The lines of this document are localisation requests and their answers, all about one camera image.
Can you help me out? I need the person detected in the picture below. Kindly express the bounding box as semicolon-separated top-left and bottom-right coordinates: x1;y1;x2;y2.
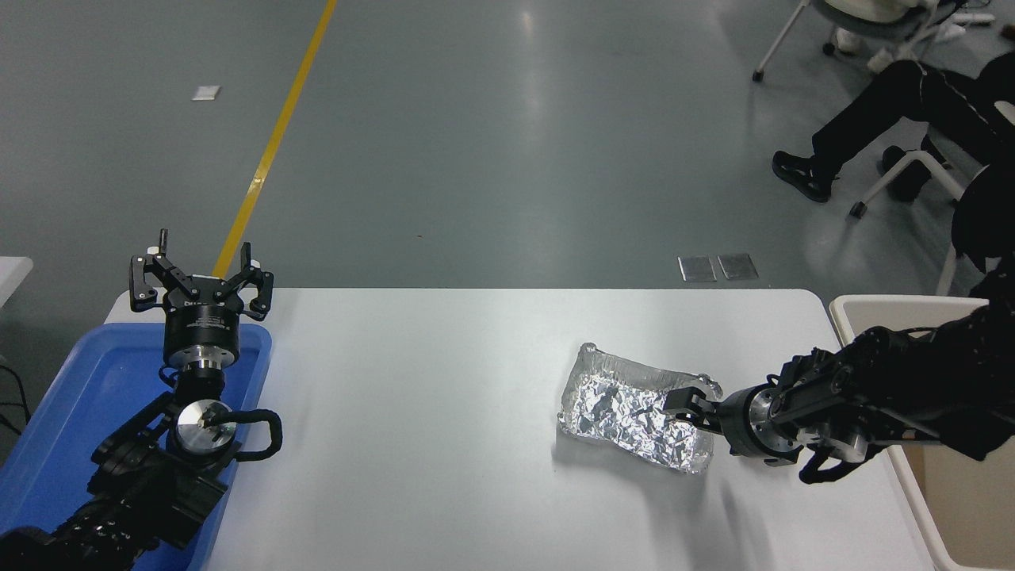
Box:
952;163;1015;274
772;52;1015;203
825;0;996;72

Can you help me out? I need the black cable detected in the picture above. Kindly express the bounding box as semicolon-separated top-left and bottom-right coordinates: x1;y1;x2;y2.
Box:
0;363;33;435

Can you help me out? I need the large pale bin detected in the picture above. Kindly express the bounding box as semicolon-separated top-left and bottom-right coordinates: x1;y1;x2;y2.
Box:
829;295;1015;571

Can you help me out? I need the foil tray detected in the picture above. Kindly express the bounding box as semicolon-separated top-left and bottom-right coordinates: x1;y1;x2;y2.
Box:
557;343;724;475

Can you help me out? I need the white side table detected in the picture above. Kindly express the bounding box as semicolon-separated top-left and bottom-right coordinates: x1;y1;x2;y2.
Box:
0;256;35;310

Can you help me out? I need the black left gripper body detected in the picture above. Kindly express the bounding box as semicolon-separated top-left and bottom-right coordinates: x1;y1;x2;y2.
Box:
164;276;242;360

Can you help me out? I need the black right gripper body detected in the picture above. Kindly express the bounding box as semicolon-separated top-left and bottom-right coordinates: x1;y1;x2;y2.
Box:
716;387;766;460

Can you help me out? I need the blue plastic tray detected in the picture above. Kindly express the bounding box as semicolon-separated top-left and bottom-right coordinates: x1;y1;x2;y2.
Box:
0;321;274;571

